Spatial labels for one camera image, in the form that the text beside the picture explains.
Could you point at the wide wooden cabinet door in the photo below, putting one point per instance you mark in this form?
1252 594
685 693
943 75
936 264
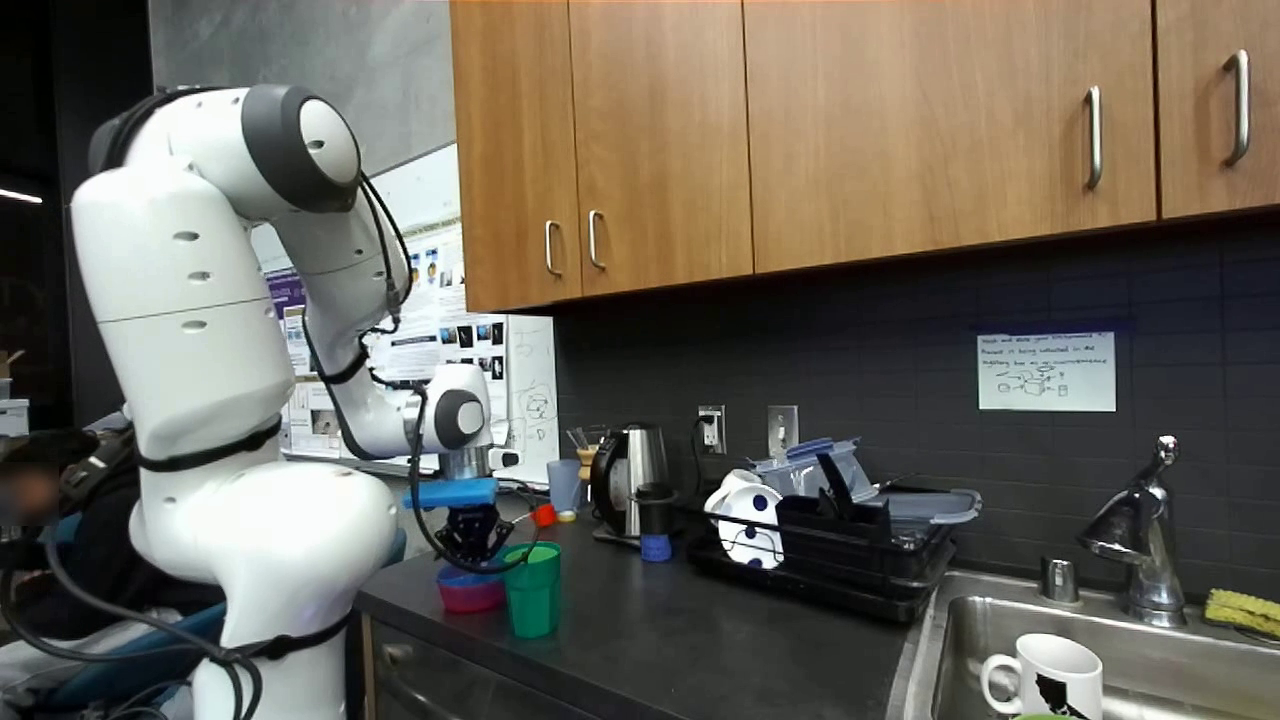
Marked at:
932 123

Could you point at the tall wall outlet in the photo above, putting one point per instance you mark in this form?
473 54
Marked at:
780 430

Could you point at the metal sink knob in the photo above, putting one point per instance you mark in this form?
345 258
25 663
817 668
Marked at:
1059 576

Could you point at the narrow wooden cabinet door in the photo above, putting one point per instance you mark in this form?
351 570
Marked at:
515 123

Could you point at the pink plastic bowl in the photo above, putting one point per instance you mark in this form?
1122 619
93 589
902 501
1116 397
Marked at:
469 603

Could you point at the stainless steel kettle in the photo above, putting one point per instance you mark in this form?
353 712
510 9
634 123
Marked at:
638 472

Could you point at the yellow sponge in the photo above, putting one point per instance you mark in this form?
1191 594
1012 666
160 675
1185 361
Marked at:
1243 610

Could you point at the white wall notice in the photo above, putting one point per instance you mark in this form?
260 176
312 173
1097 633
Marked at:
1045 370

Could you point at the purple header poster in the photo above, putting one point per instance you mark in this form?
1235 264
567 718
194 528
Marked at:
285 314

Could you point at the white mug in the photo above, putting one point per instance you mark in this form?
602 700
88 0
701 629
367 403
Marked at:
1055 675

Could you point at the stainless steel sink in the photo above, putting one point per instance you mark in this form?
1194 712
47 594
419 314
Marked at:
1147 663

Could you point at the green plastic cup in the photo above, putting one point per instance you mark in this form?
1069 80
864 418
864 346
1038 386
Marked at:
535 597

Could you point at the white perforated strainer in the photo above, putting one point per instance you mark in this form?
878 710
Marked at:
746 514

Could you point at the glass pour-over coffee maker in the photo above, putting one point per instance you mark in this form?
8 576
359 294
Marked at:
580 440

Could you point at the medium wooden cabinet door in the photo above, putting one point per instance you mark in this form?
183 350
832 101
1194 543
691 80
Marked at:
660 123

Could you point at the small blue cup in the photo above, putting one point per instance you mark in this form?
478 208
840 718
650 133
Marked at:
654 544

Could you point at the blue grey container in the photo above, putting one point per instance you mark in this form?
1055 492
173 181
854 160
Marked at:
832 467

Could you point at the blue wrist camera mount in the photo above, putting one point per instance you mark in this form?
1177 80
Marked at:
453 492

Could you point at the translucent blue cup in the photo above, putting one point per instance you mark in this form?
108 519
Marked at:
567 489

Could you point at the grey plate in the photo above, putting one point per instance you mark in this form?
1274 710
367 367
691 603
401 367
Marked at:
932 507

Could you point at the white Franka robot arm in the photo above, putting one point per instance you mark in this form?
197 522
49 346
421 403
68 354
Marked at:
203 346

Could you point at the whiteboard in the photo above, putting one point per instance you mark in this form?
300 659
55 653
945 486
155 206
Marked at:
535 403

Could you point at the wooden cabinet door at edge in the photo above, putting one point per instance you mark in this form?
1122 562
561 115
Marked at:
1222 106

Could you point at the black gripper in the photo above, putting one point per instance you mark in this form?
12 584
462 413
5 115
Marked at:
469 528

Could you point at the chrome sink faucet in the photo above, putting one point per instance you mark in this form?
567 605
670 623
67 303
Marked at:
1135 533

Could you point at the research poster with photos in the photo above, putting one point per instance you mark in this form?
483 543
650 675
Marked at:
483 361

